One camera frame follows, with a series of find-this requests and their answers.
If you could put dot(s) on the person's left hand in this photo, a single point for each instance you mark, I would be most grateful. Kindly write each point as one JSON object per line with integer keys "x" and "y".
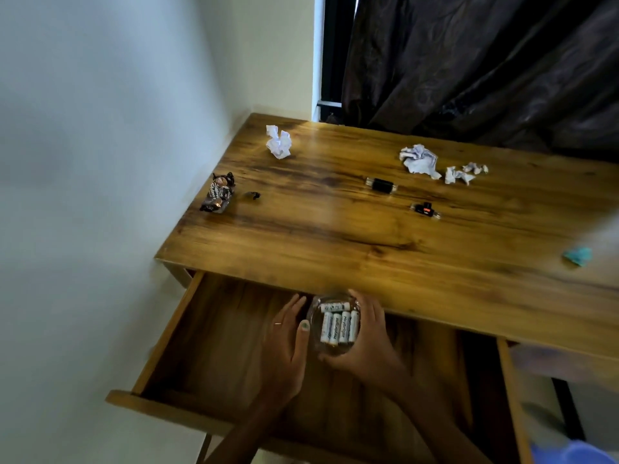
{"x": 285, "y": 362}

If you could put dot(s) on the person's right hand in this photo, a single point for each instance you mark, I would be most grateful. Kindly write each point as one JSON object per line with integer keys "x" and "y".
{"x": 375, "y": 352}

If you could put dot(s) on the white cylindrical battery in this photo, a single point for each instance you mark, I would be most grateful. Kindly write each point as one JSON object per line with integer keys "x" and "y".
{"x": 354, "y": 326}
{"x": 335, "y": 307}
{"x": 344, "y": 327}
{"x": 326, "y": 328}
{"x": 335, "y": 329}

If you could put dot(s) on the clear glass ashtray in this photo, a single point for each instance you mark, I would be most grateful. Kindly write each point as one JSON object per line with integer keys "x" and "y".
{"x": 314, "y": 304}

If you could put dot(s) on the wooden drawer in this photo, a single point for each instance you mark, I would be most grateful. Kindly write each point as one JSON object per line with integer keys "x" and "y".
{"x": 556, "y": 362}
{"x": 217, "y": 343}

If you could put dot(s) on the small black white object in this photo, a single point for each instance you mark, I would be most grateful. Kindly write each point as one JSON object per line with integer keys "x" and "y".
{"x": 424, "y": 210}

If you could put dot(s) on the black lighter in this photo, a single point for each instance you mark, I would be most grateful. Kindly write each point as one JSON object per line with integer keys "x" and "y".
{"x": 382, "y": 185}

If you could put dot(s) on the small dark wrapper scrap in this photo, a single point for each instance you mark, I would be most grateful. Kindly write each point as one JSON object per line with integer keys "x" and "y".
{"x": 251, "y": 195}

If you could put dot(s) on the dark brown snack wrapper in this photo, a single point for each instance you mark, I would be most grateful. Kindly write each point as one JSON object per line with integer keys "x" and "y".
{"x": 218, "y": 193}

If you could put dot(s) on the twisted white paper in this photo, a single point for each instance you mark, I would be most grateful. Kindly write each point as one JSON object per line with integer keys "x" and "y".
{"x": 457, "y": 176}

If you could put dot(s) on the large white paper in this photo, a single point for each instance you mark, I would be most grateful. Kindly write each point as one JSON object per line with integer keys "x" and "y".
{"x": 420, "y": 161}

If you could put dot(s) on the small white paper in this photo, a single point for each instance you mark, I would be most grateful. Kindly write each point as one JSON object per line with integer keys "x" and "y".
{"x": 475, "y": 168}

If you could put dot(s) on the white paper ball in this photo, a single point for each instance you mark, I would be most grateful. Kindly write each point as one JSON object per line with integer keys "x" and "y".
{"x": 279, "y": 143}

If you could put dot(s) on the teal paper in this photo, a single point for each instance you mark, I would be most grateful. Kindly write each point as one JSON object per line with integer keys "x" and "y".
{"x": 578, "y": 256}

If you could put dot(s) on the person's right forearm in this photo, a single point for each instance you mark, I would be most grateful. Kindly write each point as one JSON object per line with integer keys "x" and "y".
{"x": 440, "y": 425}

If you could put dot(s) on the person's left forearm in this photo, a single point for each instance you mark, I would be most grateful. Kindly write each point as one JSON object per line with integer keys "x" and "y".
{"x": 246, "y": 434}

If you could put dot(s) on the black baseboard strip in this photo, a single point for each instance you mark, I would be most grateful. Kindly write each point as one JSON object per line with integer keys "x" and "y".
{"x": 203, "y": 450}

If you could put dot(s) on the dark brown leaf-patterned curtain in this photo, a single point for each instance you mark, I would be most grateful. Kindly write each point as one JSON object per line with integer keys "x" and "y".
{"x": 483, "y": 67}

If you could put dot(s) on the black window frame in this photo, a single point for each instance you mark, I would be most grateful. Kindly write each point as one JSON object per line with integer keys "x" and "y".
{"x": 333, "y": 48}

